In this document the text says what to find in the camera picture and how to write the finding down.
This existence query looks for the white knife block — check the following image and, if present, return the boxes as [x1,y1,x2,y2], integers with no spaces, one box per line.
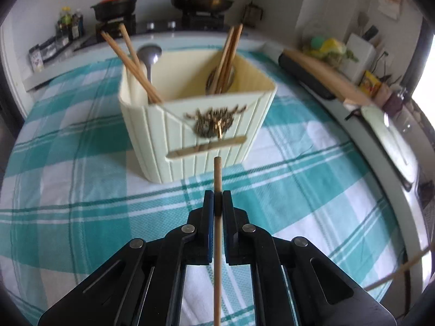
[341,33,377,82]

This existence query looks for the dark glass jug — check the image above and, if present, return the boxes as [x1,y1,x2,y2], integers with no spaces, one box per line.
[243,2,264,28]

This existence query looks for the green plate with fork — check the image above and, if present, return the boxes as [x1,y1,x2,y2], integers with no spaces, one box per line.
[360,105,417,186]

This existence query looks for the white seasoning jar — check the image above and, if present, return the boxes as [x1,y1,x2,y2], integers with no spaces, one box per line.
[28,47,44,72]

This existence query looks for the yellow-capped oil bottle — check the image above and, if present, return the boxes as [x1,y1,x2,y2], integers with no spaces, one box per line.
[58,6,72,38]

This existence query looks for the black glass gas hob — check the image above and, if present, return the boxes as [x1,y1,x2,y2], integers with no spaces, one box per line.
[73,18,232,52]

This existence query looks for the dark sauce bottle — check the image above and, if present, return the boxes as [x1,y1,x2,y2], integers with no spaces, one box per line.
[71,10,84,39]

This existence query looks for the yellow packet box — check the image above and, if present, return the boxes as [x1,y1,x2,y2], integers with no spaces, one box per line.
[358,71,381,97]

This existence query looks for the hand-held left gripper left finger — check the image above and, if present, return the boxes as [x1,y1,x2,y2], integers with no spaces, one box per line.
[37,190,215,326]

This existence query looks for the cream ribbed utensil holder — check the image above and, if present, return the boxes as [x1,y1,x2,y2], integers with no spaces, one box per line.
[118,49,277,184]

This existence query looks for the silver metal spoon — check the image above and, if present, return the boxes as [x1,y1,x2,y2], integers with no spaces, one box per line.
[206,64,237,95]
[137,44,163,85]

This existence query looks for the purple cup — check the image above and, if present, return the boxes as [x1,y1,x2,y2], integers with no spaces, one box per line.
[386,92,405,118]

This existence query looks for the black clay pot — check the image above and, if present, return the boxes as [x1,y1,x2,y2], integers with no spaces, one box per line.
[91,0,141,21]

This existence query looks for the window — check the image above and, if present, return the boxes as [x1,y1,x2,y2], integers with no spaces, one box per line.
[411,24,435,116]

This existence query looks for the yellow green plastic bags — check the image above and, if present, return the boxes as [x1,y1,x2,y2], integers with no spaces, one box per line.
[301,24,357,67]

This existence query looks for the long wooden chopstick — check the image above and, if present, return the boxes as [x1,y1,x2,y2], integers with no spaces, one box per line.
[214,25,240,94]
[212,156,223,326]
[217,24,244,94]
[365,246,432,291]
[211,26,237,94]
[119,24,153,92]
[101,31,164,105]

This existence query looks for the pink cup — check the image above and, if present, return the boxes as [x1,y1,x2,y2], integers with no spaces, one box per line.
[375,83,391,106]

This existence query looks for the wooden cutting board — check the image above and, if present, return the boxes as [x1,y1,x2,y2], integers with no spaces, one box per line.
[284,49,372,107]

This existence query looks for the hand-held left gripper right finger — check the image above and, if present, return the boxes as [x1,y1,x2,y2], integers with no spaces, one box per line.
[221,190,398,326]

